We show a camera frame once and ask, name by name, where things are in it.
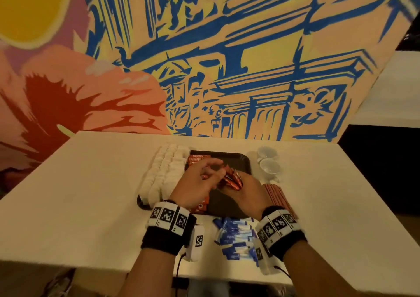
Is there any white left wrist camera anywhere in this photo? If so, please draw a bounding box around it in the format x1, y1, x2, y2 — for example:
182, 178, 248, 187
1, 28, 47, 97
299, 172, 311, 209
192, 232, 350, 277
185, 223, 206, 263

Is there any person's right forearm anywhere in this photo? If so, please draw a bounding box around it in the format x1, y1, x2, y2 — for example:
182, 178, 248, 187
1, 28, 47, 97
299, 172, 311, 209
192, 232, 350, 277
282, 240, 359, 297

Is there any pile of blue sugar sachets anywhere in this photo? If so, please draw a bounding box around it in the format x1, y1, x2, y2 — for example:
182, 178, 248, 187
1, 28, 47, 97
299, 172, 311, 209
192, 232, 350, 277
211, 216, 260, 262

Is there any person's left hand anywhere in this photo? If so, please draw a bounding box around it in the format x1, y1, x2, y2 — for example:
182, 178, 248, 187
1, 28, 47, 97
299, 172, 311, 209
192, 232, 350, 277
169, 157, 227, 210

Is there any row of red Nescafe sachets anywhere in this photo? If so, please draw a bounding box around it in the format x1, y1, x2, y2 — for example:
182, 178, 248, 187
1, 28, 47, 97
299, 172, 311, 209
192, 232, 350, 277
185, 151, 212, 214

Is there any dark brown tray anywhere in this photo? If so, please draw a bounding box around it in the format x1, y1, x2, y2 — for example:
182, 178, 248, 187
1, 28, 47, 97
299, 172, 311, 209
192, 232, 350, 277
136, 151, 252, 219

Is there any person's right hand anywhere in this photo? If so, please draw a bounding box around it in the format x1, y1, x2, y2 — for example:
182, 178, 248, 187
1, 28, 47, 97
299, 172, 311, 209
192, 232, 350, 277
220, 169, 273, 221

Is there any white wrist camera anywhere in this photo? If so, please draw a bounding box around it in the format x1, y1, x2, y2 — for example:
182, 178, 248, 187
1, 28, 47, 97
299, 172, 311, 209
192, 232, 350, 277
252, 244, 274, 275
185, 223, 206, 263

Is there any black wristband with markers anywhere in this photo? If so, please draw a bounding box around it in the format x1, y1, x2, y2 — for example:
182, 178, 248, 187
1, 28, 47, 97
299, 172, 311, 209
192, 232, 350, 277
140, 200, 196, 255
252, 205, 308, 262

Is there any black right camera cable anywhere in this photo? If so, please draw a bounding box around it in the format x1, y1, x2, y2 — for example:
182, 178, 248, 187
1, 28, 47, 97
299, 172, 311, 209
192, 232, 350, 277
272, 264, 294, 282

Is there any black right wristband with markers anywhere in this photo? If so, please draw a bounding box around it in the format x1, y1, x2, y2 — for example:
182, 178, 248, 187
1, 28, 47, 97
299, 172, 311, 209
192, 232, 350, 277
252, 205, 308, 262

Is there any black left wristband with markers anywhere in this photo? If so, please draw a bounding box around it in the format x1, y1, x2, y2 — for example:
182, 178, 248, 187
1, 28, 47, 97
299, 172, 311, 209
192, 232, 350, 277
140, 200, 196, 255

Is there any row of tea bags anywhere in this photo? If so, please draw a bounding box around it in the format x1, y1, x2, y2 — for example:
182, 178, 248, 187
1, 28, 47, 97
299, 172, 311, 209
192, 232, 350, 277
136, 143, 191, 209

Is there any small white cup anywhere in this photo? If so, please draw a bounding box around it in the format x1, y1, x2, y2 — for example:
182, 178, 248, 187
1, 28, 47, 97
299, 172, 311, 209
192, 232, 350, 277
256, 145, 279, 161
258, 158, 283, 179

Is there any bundle of red stir sticks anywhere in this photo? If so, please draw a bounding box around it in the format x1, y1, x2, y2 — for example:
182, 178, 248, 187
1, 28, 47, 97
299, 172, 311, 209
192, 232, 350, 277
262, 183, 299, 221

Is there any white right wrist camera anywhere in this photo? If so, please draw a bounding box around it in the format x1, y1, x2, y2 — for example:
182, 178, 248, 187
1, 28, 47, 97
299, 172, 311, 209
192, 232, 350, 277
252, 244, 274, 275

